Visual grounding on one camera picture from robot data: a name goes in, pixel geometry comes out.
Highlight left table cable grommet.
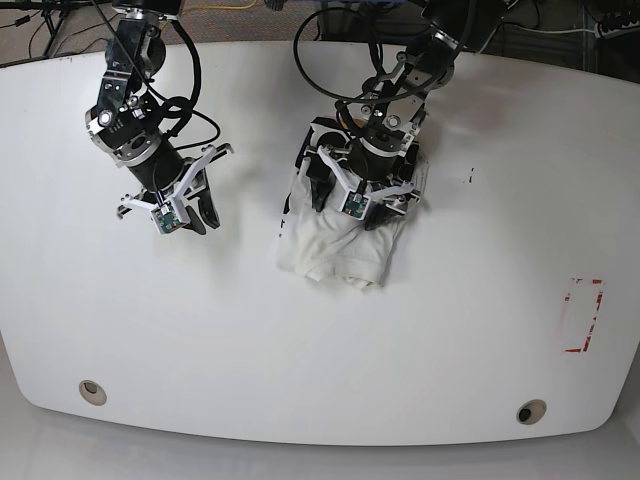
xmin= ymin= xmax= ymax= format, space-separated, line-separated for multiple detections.
xmin=79 ymin=380 xmax=107 ymax=406

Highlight yellow cable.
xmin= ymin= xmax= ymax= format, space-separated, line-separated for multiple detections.
xmin=184 ymin=0 xmax=261 ymax=14

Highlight white power strip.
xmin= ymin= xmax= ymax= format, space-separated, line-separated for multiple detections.
xmin=595 ymin=10 xmax=639 ymax=39

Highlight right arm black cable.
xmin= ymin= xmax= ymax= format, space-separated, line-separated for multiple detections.
xmin=89 ymin=0 xmax=223 ymax=151

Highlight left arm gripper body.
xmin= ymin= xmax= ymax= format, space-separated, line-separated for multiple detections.
xmin=302 ymin=142 xmax=425 ymax=215

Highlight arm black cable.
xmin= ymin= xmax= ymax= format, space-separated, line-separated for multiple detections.
xmin=89 ymin=0 xmax=223 ymax=151
xmin=292 ymin=0 xmax=481 ymax=146

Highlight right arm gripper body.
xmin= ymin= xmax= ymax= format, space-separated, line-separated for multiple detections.
xmin=116 ymin=142 xmax=233 ymax=220

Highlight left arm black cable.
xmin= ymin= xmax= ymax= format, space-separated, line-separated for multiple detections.
xmin=292 ymin=0 xmax=481 ymax=146

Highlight black tripod legs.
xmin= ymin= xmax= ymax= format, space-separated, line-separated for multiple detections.
xmin=1 ymin=1 xmax=92 ymax=67

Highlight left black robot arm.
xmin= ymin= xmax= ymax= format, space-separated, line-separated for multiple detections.
xmin=300 ymin=1 xmax=508 ymax=230

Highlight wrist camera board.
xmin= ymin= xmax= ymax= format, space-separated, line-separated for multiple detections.
xmin=340 ymin=191 xmax=371 ymax=221
xmin=150 ymin=203 xmax=186 ymax=235

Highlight red tape rectangle marking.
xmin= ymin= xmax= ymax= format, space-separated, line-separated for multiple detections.
xmin=560 ymin=278 xmax=604 ymax=353

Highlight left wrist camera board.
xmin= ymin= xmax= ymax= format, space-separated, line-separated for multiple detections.
xmin=340 ymin=191 xmax=371 ymax=221

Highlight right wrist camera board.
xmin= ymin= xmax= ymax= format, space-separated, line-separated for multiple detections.
xmin=150 ymin=203 xmax=186 ymax=235

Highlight table cable grommet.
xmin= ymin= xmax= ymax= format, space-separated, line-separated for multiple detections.
xmin=516 ymin=399 xmax=547 ymax=426
xmin=79 ymin=380 xmax=107 ymax=406

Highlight right table cable grommet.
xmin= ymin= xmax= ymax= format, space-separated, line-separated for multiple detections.
xmin=516 ymin=399 xmax=547 ymax=426

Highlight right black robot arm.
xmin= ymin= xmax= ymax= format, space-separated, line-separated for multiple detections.
xmin=86 ymin=1 xmax=409 ymax=235

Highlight white T-shirt black print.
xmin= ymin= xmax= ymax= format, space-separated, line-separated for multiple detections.
xmin=274 ymin=117 xmax=434 ymax=296

